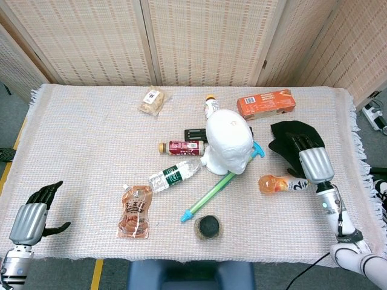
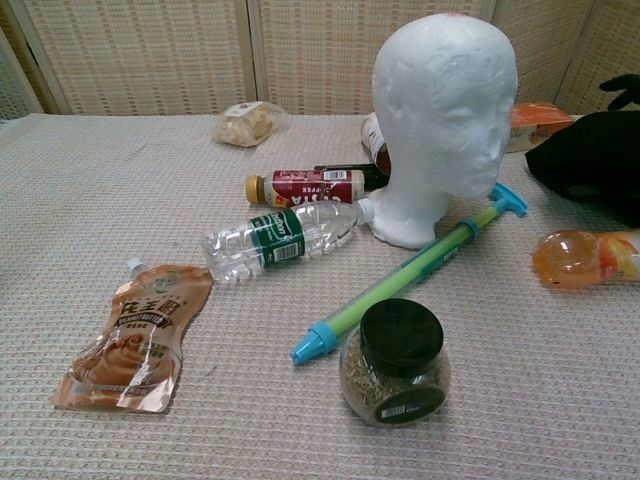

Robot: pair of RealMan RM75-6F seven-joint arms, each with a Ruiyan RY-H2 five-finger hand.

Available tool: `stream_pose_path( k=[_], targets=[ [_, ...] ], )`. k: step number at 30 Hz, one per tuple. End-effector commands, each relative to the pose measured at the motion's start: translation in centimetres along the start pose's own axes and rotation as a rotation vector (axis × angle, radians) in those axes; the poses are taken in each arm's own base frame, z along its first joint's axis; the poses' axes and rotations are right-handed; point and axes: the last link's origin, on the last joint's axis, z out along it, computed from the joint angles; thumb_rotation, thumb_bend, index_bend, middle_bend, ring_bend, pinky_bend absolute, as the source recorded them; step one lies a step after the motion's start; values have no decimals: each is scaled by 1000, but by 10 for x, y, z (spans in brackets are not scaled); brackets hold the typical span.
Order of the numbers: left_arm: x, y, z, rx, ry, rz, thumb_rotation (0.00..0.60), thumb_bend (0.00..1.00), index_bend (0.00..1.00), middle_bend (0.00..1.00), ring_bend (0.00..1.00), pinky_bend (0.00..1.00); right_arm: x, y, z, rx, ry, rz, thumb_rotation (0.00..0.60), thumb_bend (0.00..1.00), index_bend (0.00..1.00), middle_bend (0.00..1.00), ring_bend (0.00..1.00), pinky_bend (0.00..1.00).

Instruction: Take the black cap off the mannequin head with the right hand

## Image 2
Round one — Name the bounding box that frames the clear bag of snacks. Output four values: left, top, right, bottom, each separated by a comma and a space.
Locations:
208, 100, 290, 148

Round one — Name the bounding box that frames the brown peanut butter pouch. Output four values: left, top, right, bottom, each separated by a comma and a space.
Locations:
48, 257, 215, 414

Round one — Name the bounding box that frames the black baseball cap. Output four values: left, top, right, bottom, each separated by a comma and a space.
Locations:
524, 110, 640, 227

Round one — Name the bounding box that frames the clear water bottle green label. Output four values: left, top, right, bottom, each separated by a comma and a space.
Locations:
200, 197, 375, 285

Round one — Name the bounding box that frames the orange juice bottle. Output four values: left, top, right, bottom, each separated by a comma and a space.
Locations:
531, 228, 640, 290

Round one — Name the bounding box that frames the woven folding screen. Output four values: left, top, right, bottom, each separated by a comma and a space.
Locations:
0, 0, 640, 124

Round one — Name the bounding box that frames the green and blue water pump toy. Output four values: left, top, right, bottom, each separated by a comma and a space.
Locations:
290, 182, 530, 367

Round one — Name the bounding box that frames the beige woven table cloth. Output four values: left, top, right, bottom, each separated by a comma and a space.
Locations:
0, 112, 640, 480

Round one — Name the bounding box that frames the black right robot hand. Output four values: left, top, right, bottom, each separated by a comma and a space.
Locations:
598, 73, 640, 113

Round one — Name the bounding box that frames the orange cardboard box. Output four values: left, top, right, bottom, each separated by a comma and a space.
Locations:
507, 101, 576, 153

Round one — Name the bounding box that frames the red label coffee bottle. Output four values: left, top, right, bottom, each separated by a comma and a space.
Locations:
244, 168, 368, 208

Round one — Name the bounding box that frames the white foam mannequin head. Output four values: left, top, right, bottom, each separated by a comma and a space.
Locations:
368, 22, 518, 250

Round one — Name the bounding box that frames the brown bottle white label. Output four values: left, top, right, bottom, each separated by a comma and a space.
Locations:
360, 112, 394, 177

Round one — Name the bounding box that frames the glass spice jar black lid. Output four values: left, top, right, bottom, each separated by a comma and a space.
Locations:
338, 298, 451, 428

